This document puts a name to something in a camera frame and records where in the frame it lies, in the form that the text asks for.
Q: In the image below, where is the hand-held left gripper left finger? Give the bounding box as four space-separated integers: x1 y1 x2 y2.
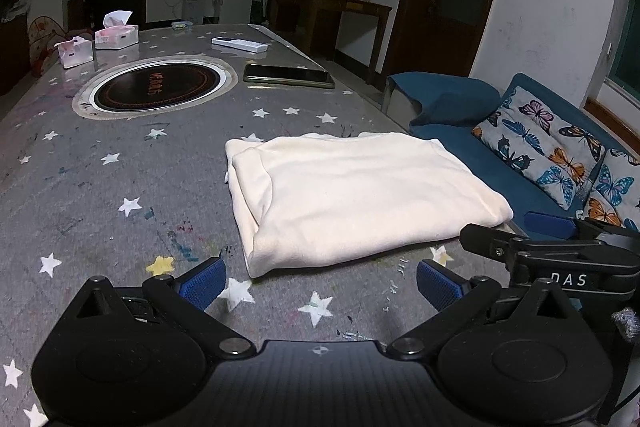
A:
75 257 255 356

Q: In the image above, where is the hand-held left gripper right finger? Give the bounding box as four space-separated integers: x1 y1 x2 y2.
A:
387 259 576 358

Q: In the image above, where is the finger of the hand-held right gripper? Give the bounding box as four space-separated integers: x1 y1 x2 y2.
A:
524 211 640 241
460 223 609 266

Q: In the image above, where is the cream garment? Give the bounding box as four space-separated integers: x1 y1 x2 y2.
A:
224 132 515 279

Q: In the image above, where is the butterfly print pillow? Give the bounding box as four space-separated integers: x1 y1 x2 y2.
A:
472 86 606 210
582 148 640 233

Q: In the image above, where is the grey star-print tablecloth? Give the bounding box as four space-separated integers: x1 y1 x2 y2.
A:
0 23 527 427

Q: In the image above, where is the blue sofa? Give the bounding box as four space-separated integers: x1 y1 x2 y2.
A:
386 72 640 258

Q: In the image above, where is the dark window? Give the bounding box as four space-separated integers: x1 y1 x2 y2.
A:
605 0 640 118

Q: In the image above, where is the round built-in induction hob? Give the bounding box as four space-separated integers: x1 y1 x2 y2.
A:
71 55 240 120

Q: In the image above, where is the black smartphone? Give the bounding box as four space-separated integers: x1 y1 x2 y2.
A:
243 63 336 90

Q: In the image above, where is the white remote control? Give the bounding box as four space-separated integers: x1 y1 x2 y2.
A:
211 36 269 54

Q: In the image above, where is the large pink tissue box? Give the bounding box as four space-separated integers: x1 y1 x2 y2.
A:
94 10 140 50

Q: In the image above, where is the small pink tissue pack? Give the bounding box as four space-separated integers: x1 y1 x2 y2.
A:
57 36 95 69

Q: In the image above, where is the wooden side desk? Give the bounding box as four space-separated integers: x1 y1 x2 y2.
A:
270 0 394 74

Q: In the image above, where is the round pink fan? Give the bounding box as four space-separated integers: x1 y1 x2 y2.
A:
27 16 69 76

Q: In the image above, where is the dark cabinet with clutter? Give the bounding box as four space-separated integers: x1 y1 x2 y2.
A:
0 0 34 96

